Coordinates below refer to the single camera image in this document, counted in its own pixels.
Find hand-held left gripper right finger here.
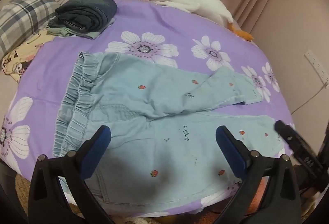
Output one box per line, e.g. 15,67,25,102
215,125,302,224

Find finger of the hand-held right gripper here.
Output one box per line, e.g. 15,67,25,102
275,120,326,185

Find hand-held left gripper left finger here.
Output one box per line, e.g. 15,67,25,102
28,125,116,224

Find light blue strawberry print pants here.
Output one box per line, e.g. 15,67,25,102
53,51,295,210

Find white power strip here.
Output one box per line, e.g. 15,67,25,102
305,50,327,79

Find beige fluffy rug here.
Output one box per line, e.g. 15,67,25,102
14,174,34,211

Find folded green garment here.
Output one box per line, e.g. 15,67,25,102
46,17,116,40

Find cartoon print yellow cloth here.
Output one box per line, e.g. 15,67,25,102
1,30,56,83

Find folded dark blue jeans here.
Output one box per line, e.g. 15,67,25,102
54,0,118,33

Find purple floral bedsheet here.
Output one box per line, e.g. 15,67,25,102
0,0,296,219

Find white goose plush toy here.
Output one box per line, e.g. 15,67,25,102
134,0,254,41

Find grey plaid pillow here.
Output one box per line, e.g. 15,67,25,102
0,0,61,58

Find white cable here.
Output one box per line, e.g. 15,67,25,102
292,79,329,115

